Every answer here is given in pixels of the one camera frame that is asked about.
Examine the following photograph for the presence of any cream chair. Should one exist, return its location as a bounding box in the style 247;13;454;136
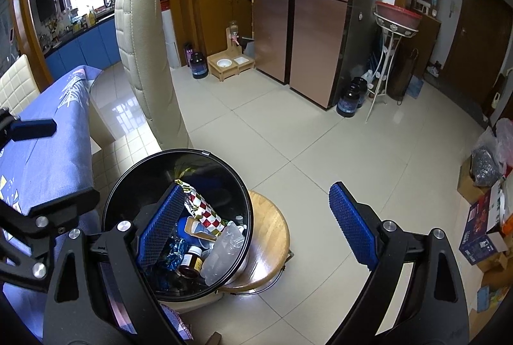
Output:
0;54;40;115
115;0;192;150

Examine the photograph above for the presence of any wooden pet feeder stand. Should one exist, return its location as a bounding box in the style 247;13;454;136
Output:
207;21;255;82

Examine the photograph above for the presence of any dark jar near feeder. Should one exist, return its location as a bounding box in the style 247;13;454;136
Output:
189;52;209;79

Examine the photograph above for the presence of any black round trash bin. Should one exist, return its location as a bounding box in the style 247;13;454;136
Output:
102;149;254;303

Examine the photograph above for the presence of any clear plastic packaging strip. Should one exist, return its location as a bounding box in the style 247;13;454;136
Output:
200;222;245;286

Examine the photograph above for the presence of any white plastic lid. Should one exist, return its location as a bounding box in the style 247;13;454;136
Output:
177;217;216;250

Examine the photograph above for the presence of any round wooden stool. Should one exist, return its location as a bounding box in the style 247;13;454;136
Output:
220;191;294;295

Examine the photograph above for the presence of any cream chair far middle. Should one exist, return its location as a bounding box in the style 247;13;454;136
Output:
0;54;40;115

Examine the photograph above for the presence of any silver pill blister pack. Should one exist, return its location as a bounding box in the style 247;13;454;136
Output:
163;237;189;271

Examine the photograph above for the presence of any red yellow snack wrapper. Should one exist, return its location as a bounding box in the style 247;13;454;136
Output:
175;179;226;236

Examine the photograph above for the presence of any white metal plant stand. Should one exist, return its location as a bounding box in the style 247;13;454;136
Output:
365;3;418;121

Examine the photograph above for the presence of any blue cardboard box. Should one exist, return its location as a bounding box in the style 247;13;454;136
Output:
459;190;508;265

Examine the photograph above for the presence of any red basin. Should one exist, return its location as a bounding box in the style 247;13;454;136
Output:
376;1;422;29

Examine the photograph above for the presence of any cream chair right side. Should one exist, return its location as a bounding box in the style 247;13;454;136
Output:
115;0;192;150

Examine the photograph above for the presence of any brown medicine bottle white cap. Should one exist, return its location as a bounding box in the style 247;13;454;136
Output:
177;246;203;278

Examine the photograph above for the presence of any copper refrigerator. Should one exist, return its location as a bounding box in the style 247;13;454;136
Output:
253;0;349;109

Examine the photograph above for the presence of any blue patterned tablecloth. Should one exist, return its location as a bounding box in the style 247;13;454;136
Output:
1;65;101;340

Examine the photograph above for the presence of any white appliance red lid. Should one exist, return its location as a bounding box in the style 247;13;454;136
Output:
161;2;182;68

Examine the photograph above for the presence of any blue kitchen counter cabinet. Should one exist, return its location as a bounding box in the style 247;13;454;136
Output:
44;14;121;80

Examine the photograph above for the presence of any dark jar by refrigerator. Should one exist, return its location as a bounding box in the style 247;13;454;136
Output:
337;77;368;118

